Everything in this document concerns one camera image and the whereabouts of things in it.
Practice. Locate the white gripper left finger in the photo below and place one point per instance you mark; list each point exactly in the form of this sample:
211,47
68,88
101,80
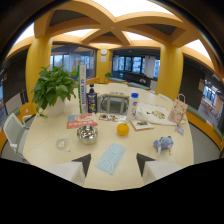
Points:
72,170

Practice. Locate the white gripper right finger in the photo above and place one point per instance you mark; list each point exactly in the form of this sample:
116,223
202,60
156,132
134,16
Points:
156,169

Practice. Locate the light blue face mask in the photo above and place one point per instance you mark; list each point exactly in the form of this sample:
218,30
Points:
111,158

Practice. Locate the blue plush toy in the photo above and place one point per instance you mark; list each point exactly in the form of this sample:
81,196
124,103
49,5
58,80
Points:
163,143

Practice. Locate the steel bowl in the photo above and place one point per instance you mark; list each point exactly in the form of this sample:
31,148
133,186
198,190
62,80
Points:
87,134

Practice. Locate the small blue card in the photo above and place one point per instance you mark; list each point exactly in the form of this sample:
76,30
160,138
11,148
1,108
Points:
179,130

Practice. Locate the orange fruit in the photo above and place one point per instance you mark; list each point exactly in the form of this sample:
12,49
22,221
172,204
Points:
122,129

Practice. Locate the white printed tote bag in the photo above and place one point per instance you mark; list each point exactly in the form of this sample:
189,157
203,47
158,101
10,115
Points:
154,114

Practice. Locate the pink paper gift bag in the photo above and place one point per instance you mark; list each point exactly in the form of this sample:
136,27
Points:
177,111

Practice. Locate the small picture card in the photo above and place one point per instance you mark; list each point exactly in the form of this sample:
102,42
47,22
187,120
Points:
112,117

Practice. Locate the white bottle blue cap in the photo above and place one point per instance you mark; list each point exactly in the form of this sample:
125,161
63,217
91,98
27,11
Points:
132,106

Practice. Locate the white office chair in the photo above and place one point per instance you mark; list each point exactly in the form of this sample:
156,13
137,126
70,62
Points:
13,133

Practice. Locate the dark blue pump bottle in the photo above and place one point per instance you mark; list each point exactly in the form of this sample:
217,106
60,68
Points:
91,100

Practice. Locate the tall green white box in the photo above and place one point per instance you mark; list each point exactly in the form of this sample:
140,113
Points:
82,88

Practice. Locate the green potted plant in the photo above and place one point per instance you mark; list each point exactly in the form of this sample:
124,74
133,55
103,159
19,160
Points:
53,90

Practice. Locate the round wall clock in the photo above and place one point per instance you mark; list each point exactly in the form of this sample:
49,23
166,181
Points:
104,52

